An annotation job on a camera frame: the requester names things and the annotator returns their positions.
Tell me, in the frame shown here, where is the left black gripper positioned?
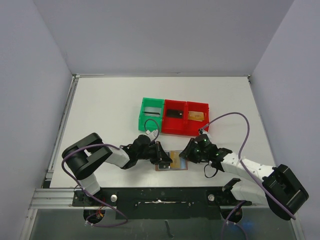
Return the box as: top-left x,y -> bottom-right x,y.
136,140 -> 172,165

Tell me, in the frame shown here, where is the tan leather card holder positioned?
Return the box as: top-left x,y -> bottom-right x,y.
155,150 -> 188,171

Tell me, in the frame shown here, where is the red double plastic bin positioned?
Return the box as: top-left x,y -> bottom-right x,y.
161,99 -> 209,136

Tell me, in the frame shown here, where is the green plastic bin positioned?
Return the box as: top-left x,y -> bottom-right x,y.
138,97 -> 165,132

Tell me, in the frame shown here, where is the gold card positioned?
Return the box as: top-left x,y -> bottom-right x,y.
188,111 -> 205,122
170,150 -> 181,169

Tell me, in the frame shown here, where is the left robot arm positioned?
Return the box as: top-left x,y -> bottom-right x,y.
61,130 -> 173,206

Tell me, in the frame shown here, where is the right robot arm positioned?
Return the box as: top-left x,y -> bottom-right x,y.
179,134 -> 309,221

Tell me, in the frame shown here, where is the black card in red bin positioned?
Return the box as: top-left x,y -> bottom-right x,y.
166,109 -> 184,119

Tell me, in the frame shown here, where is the silver card in green bin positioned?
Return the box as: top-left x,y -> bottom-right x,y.
142,106 -> 162,117

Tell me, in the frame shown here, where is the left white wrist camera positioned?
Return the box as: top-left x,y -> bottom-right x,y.
145,129 -> 159,141

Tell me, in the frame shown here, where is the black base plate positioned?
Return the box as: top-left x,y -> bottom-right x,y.
72,186 -> 252,225

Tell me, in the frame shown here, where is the aluminium left rail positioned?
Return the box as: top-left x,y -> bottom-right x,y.
44,74 -> 80,182

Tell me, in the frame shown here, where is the aluminium rail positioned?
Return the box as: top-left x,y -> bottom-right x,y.
44,74 -> 80,182
28,186 -> 300,211

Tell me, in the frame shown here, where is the aluminium front rail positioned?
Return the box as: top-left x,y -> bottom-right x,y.
28,186 -> 300,211

